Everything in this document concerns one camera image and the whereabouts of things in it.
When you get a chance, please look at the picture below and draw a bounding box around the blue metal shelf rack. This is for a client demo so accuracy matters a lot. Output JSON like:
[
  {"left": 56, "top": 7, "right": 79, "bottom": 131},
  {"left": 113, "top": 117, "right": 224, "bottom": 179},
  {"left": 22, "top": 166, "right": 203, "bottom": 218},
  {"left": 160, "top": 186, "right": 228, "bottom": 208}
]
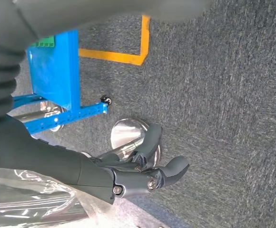
[{"left": 11, "top": 29, "right": 112, "bottom": 136}]

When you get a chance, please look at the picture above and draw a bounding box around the green plastic crate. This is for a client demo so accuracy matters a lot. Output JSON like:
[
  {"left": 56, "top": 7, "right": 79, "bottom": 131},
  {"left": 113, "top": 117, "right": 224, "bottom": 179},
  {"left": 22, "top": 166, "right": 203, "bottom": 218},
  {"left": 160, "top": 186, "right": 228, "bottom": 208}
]
[{"left": 30, "top": 35, "right": 56, "bottom": 48}]

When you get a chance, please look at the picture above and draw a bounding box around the chrome stanchion post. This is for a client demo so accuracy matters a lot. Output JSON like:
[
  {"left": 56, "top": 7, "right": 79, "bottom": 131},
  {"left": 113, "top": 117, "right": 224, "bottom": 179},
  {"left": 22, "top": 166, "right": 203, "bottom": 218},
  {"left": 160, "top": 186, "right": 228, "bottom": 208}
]
[
  {"left": 80, "top": 119, "right": 162, "bottom": 169},
  {"left": 13, "top": 100, "right": 65, "bottom": 133}
]

